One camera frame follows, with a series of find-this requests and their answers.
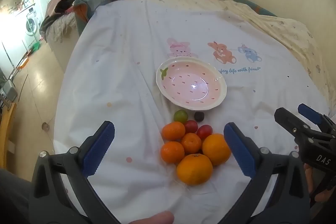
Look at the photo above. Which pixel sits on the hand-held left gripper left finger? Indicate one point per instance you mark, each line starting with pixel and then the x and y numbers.
pixel 98 151

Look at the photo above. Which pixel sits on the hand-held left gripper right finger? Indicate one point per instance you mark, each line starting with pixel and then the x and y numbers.
pixel 240 151

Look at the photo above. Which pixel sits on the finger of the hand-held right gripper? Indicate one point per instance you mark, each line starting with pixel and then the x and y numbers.
pixel 291 121
pixel 309 113

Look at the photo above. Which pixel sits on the large orange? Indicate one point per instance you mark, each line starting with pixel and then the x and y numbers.
pixel 194 169
pixel 215 149

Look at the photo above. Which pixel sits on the red cherry tomato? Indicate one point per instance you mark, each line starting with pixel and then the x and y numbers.
pixel 191 126
pixel 204 132

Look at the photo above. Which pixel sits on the small mandarin orange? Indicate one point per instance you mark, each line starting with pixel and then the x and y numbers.
pixel 191 143
pixel 173 131
pixel 172 152

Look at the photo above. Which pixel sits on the dark purple cherry tomato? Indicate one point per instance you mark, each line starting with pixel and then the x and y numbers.
pixel 199 116

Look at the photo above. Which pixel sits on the green cherry tomato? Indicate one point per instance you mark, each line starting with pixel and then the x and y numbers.
pixel 180 116

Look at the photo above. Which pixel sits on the pink strawberry-pattern bowl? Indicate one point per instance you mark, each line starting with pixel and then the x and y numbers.
pixel 191 85

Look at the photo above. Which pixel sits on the person's right hand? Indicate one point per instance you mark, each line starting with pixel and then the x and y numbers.
pixel 308 178

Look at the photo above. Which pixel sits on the person's left hand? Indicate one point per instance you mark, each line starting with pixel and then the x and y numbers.
pixel 155 218

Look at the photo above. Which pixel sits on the white cartoon-print bedsheet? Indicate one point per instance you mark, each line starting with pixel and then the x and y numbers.
pixel 118 69

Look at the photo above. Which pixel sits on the cream floral blanket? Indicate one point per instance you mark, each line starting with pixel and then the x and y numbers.
pixel 288 29

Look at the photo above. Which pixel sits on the dark grey garment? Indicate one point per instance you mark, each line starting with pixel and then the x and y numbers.
pixel 13 197

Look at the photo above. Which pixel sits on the teal pillow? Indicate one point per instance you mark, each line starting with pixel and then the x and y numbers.
pixel 253 6

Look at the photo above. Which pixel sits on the green floor basin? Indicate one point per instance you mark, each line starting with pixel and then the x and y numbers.
pixel 35 46

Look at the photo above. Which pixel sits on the white washing machine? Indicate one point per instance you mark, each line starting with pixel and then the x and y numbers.
pixel 32 23

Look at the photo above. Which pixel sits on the grey-teal quilt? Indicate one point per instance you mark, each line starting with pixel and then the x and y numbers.
pixel 89 2

